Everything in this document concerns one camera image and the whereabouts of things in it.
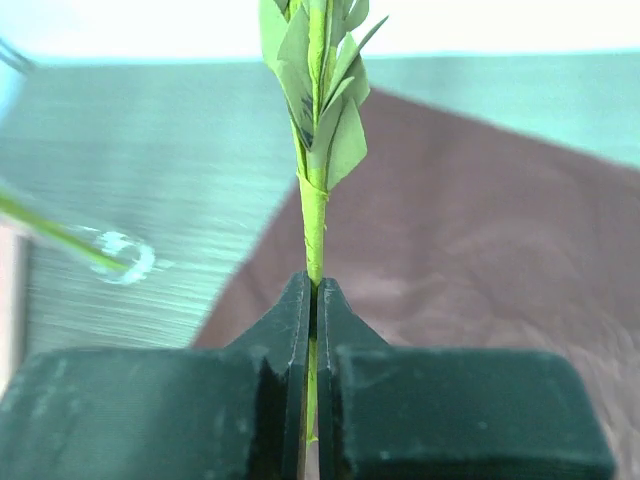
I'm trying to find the clear glass vase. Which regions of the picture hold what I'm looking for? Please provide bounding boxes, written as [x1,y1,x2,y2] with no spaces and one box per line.
[0,39,157,287]

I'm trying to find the small pink bud spray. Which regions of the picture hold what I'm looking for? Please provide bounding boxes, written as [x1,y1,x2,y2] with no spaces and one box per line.
[257,0,390,446]

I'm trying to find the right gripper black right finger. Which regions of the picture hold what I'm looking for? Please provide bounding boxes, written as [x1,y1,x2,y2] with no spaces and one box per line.
[317,279,614,480]

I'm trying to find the cream rose stem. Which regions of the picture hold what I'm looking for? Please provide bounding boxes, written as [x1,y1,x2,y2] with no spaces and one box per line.
[1,191,127,271]

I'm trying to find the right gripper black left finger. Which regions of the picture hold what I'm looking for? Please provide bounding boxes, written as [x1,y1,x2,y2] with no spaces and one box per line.
[1,272,311,480]

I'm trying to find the dark red wrapping paper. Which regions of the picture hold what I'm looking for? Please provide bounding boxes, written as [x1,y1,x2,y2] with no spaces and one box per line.
[192,87,640,480]

